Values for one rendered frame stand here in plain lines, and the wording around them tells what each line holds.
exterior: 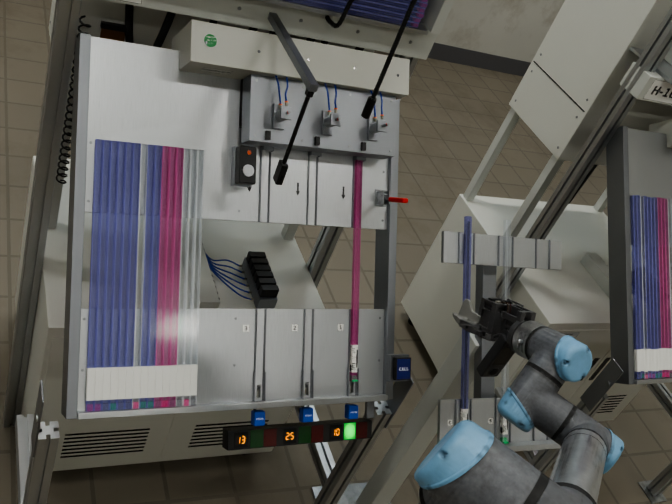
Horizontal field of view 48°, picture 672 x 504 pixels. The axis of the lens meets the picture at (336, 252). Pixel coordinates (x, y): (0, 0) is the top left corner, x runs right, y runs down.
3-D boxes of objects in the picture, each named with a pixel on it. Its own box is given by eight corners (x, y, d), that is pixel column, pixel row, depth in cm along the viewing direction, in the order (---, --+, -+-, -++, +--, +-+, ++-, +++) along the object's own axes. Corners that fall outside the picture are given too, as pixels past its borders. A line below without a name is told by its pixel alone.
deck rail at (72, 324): (72, 413, 144) (77, 418, 138) (61, 413, 143) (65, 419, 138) (85, 42, 146) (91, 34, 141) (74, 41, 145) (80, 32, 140)
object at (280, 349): (377, 392, 172) (384, 394, 169) (74, 409, 142) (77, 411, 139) (379, 308, 173) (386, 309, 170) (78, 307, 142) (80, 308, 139)
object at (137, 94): (375, 230, 175) (387, 229, 171) (79, 213, 145) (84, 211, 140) (379, 89, 176) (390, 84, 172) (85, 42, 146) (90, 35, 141)
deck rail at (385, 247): (378, 395, 175) (393, 399, 170) (371, 395, 174) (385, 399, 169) (386, 90, 178) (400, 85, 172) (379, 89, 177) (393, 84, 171)
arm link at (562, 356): (553, 373, 134) (581, 335, 135) (514, 353, 144) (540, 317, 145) (577, 395, 138) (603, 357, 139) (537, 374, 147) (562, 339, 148)
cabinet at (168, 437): (266, 464, 233) (333, 326, 197) (21, 488, 201) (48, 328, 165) (220, 311, 276) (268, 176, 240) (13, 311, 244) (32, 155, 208)
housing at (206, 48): (376, 107, 177) (409, 95, 165) (170, 77, 155) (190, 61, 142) (377, 73, 178) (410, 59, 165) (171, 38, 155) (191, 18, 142)
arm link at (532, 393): (546, 446, 134) (582, 396, 135) (493, 407, 137) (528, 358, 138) (542, 446, 142) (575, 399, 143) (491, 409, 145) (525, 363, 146)
